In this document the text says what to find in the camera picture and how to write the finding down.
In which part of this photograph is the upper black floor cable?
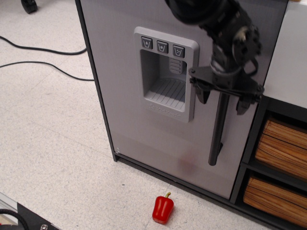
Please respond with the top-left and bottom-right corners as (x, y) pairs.
(0, 35), (87, 56)

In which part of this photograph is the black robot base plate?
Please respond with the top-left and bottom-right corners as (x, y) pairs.
(0, 203), (60, 230)

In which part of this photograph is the red toy bell pepper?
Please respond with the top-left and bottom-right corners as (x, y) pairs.
(152, 192), (174, 224)

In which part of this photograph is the grey water dispenser panel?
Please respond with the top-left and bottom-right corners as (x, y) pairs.
(134, 26), (199, 123)

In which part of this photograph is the black floor cable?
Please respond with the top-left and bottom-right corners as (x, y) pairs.
(0, 35), (87, 56)
(0, 61), (94, 81)

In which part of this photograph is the white countertop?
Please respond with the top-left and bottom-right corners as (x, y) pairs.
(264, 0), (307, 108)

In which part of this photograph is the black caster wheel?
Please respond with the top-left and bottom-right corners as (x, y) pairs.
(21, 0), (38, 14)

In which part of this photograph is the grey toy fridge door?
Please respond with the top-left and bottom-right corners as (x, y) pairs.
(76, 0), (287, 200)

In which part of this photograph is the dark grey fridge cabinet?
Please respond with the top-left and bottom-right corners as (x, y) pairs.
(74, 0), (307, 230)

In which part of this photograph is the lower black floor cable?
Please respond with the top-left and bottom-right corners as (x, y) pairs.
(0, 61), (94, 81)

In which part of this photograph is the black fridge door handle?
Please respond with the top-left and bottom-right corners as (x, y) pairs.
(208, 93), (230, 166)

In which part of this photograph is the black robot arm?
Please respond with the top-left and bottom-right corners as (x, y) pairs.
(166, 0), (264, 115)

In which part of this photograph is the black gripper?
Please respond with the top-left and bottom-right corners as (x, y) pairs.
(189, 67), (264, 115)

